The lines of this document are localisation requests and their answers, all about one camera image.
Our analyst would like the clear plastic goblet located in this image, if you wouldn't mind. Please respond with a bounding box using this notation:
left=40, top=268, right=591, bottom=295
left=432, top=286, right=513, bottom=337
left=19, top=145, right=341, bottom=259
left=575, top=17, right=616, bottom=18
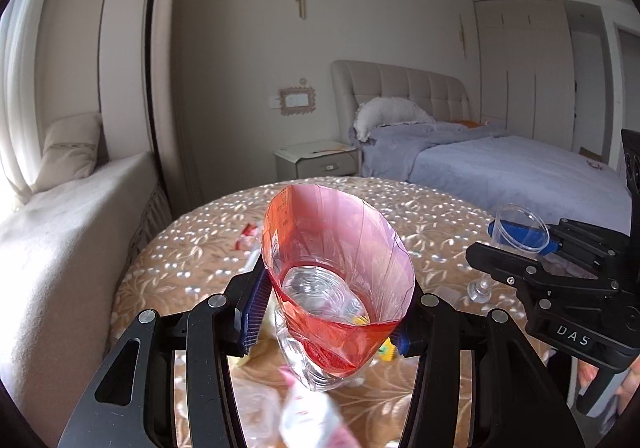
left=468, top=204, right=550, bottom=304

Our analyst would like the red plastic cup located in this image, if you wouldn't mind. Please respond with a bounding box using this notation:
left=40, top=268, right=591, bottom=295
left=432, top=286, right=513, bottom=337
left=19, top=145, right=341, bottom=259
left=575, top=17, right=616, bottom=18
left=262, top=184, right=416, bottom=379

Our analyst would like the pink snack wrapper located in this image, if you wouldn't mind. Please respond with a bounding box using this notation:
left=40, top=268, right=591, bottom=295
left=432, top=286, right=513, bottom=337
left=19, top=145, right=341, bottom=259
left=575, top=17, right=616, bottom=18
left=279, top=367, right=360, bottom=448

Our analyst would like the person's right hand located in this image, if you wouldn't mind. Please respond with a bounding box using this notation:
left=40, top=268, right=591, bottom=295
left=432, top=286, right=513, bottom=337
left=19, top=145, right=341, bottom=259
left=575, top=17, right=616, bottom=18
left=577, top=358, right=639, bottom=411

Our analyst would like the bed with lavender blanket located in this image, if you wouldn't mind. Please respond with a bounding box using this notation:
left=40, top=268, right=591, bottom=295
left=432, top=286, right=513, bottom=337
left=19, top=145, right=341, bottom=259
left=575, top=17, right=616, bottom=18
left=349, top=122, right=631, bottom=234

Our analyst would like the beige window seat cushion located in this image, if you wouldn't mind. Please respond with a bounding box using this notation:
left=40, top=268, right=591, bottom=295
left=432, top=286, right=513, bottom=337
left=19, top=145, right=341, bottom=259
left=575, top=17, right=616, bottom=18
left=1, top=153, right=171, bottom=447

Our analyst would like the embroidered tan tablecloth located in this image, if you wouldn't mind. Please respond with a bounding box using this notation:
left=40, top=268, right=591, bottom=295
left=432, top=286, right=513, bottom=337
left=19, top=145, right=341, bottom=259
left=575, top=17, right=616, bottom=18
left=106, top=175, right=554, bottom=448

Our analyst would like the beige wardrobe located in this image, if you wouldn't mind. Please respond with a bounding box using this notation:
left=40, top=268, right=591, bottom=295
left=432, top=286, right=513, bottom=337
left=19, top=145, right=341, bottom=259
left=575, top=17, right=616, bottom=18
left=475, top=0, right=575, bottom=150

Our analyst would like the beige tufted headboard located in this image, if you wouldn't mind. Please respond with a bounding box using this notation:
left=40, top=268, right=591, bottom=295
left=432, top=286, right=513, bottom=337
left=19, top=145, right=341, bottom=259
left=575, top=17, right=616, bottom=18
left=330, top=60, right=478, bottom=142

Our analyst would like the red white crumpled wrapper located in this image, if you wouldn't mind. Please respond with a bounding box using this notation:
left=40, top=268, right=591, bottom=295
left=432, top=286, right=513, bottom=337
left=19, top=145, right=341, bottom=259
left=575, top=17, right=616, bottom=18
left=234, top=222, right=262, bottom=252

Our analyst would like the white pillow on bed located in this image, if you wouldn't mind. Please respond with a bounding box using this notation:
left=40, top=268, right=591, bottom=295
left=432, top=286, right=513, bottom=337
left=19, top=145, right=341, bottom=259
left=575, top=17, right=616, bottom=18
left=352, top=97, right=435, bottom=142

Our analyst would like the white bedside nightstand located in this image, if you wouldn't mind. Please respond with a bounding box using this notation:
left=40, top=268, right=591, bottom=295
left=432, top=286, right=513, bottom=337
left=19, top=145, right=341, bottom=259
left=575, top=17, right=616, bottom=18
left=274, top=140, right=360, bottom=180

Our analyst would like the beige throw pillow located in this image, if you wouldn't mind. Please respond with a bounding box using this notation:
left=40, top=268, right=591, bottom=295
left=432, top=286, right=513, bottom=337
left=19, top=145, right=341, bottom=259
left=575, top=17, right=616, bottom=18
left=32, top=112, right=102, bottom=194

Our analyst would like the white sheer curtain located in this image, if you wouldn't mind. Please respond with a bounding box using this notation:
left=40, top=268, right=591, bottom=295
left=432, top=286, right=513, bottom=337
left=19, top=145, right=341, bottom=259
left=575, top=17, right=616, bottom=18
left=1, top=0, right=44, bottom=214

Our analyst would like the framed wall switch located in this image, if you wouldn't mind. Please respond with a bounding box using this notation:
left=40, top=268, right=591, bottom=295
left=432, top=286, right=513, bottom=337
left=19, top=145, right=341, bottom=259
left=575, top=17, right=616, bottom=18
left=279, top=86, right=316, bottom=116

